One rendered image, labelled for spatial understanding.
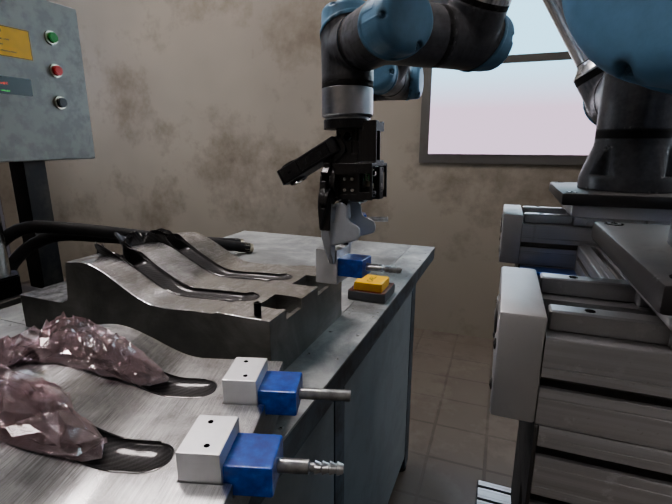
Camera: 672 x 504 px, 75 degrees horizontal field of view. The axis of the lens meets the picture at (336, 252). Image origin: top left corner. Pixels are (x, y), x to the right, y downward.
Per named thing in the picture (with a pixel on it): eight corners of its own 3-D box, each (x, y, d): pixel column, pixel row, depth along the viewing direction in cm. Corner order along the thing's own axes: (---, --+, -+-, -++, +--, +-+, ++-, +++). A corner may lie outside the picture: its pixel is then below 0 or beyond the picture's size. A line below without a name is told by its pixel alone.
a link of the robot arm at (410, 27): (462, -13, 51) (409, 16, 60) (378, -28, 46) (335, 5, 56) (459, 59, 52) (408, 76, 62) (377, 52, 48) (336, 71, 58)
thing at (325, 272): (405, 283, 68) (406, 249, 67) (396, 292, 64) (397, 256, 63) (329, 274, 73) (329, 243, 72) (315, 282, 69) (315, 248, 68)
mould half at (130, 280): (341, 314, 83) (341, 245, 79) (272, 383, 59) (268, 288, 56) (139, 283, 101) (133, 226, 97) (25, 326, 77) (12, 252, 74)
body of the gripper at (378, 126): (370, 205, 61) (371, 116, 59) (316, 203, 65) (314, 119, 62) (387, 201, 68) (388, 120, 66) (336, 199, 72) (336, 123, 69)
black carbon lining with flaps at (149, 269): (297, 285, 78) (296, 233, 75) (247, 318, 63) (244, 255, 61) (147, 265, 90) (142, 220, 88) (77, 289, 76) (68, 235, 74)
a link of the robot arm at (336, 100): (312, 87, 62) (336, 95, 69) (313, 121, 62) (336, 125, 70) (362, 83, 59) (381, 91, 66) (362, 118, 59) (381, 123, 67)
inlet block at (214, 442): (345, 474, 39) (346, 421, 38) (341, 521, 34) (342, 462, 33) (203, 465, 40) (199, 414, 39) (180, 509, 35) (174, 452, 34)
